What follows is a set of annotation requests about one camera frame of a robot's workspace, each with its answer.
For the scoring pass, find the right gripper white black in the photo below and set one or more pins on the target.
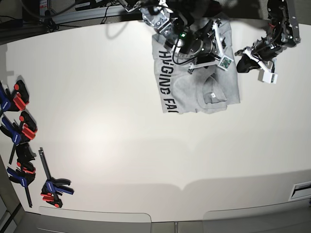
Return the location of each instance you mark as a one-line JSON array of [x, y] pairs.
[[208, 47]]

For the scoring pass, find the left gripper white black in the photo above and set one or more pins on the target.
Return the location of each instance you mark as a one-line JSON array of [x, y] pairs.
[[252, 56]]

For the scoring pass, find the grey T-shirt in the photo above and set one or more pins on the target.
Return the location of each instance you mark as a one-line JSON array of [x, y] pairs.
[[208, 90]]

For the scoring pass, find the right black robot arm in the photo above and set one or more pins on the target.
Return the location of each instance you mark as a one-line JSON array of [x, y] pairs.
[[188, 48]]

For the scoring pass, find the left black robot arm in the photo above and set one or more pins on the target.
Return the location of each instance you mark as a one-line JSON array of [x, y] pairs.
[[282, 33]]

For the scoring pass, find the blue red bar clamp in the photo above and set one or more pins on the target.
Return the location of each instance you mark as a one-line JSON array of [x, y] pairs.
[[24, 174], [53, 188], [19, 134], [14, 101]]

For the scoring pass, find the top blue red bar clamp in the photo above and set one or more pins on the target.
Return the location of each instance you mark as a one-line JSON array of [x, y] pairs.
[[14, 101]]

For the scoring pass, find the right blue red bar clamp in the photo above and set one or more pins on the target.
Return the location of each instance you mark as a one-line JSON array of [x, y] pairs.
[[53, 188]]

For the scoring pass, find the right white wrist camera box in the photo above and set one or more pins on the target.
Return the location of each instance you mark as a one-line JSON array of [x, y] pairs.
[[225, 62]]

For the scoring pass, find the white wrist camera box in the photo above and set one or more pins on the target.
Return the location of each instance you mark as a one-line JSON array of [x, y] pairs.
[[268, 77], [225, 62]]

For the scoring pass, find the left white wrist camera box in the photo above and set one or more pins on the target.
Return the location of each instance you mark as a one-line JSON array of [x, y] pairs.
[[268, 77]]

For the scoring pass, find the aluminium extrusion rail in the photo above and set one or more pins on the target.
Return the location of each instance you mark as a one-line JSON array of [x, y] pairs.
[[104, 12]]

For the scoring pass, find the white slotted wall plate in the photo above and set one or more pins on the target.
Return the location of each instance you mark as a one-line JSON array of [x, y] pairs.
[[300, 191]]

